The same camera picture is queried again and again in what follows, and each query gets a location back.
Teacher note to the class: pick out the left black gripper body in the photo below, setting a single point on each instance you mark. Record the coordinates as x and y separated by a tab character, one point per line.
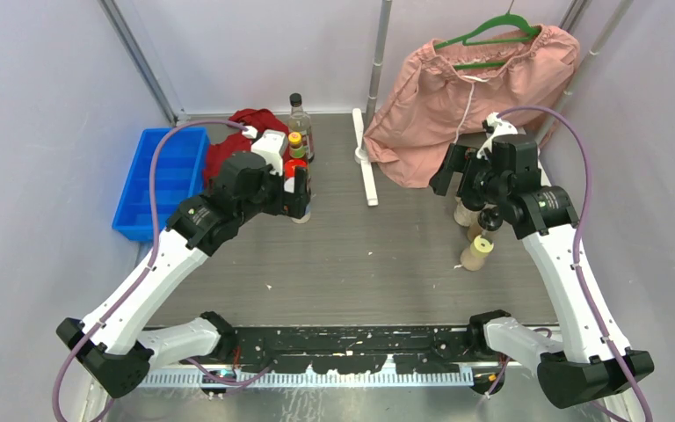
272	197

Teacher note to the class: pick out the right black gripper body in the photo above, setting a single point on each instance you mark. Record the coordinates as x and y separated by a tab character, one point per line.
479	183

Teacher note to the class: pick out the silver lid grain jar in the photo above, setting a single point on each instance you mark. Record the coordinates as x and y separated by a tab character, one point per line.
464	216

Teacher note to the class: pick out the blue plastic divided bin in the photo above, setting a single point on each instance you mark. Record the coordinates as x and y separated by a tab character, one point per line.
178	176

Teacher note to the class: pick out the clear bottle black cap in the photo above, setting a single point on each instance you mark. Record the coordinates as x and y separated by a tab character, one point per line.
299	121

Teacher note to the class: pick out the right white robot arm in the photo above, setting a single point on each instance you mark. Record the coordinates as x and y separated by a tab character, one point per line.
592	359

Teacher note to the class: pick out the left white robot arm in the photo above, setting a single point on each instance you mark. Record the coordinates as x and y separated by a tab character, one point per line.
112	342

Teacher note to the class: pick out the black cap shaker bottle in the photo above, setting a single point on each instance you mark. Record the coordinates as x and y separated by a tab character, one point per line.
487	224

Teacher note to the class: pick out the red lid chili jar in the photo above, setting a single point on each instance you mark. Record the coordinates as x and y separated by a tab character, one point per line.
290	168

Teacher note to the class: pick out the red cloth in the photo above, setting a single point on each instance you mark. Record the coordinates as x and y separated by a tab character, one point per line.
260	119

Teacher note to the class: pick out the yellow cap sauce bottle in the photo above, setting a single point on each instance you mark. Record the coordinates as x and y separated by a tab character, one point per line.
297	148

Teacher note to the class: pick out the white lid sago jar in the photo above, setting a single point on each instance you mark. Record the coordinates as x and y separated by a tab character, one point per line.
306	214

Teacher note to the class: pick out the yellow lid grain jar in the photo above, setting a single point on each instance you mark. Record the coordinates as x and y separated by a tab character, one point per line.
475	255

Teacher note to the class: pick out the pink shorts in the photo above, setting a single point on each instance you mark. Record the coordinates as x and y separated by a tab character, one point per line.
443	92

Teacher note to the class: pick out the white clothes rack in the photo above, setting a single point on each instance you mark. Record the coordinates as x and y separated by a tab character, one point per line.
569	22

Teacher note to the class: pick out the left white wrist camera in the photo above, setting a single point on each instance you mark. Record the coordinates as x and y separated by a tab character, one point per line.
269	144

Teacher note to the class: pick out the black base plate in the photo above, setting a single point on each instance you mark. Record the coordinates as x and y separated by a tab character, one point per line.
353	349

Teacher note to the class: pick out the white slotted cable duct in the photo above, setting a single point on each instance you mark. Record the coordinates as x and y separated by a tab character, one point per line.
385	377

